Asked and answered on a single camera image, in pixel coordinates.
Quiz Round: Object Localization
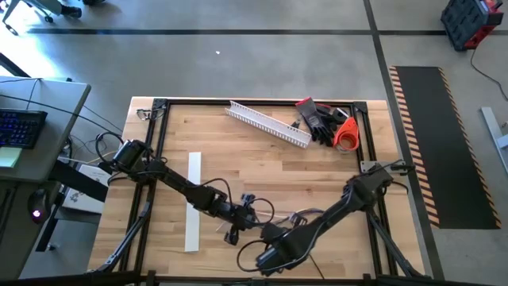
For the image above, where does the grey metal base plate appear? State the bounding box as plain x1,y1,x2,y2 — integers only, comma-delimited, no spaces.
359,159,409,174

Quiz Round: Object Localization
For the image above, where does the person's shoe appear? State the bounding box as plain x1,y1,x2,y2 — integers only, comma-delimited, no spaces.
59,3,83,20

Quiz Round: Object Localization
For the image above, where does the grey metal beam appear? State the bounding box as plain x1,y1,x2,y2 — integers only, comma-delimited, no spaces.
479,106,508,176

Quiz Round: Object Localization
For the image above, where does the black keyboard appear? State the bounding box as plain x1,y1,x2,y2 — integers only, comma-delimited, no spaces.
0,109,48,151

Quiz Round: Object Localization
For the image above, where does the white slotted cable duct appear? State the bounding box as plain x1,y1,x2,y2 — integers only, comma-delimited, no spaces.
224,99,313,150

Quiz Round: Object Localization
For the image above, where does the black desk cable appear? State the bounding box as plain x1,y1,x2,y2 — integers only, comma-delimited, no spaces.
0,77,125,138

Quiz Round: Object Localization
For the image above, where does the white cardboard box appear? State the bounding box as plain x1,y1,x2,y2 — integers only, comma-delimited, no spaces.
61,163,113,215

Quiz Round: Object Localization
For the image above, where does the white duct cover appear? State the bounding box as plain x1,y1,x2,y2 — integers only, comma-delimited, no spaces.
183,151,203,253

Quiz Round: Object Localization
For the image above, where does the black red tool case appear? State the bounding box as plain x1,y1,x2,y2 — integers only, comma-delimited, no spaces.
439,0,505,52

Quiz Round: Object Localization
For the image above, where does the grey desk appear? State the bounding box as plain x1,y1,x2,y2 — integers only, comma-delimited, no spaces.
0,76,93,280

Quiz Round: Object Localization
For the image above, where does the black hazard-striped floor mat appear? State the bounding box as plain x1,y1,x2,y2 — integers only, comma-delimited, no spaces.
387,65,502,230

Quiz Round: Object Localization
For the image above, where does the purple cable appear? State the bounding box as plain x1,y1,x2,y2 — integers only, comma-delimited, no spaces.
277,207,333,226

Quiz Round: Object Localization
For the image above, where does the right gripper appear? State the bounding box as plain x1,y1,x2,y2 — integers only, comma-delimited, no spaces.
260,212,301,243

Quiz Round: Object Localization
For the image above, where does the grey rolling stand base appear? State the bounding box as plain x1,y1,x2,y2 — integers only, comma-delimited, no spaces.
0,0,64,37

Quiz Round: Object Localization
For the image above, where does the black computer mouse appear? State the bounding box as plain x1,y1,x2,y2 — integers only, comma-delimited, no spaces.
26,188,52,225

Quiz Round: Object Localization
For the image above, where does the black work glove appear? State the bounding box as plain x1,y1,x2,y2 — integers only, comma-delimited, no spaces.
294,97,333,143
315,102,339,147

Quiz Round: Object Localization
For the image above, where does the black tape roll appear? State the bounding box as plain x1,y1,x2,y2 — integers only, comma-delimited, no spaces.
331,107,351,125

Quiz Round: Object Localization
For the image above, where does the green sticky note pad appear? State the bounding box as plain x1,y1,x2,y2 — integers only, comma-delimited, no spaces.
0,146,24,169

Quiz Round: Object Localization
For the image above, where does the black floor cable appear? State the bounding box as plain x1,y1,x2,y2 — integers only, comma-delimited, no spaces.
469,47,508,102

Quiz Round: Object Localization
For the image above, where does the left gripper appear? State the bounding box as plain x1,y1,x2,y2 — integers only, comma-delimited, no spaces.
217,193,264,244

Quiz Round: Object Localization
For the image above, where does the orange tape dispenser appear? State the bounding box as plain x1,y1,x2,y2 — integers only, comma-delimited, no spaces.
332,116,360,154

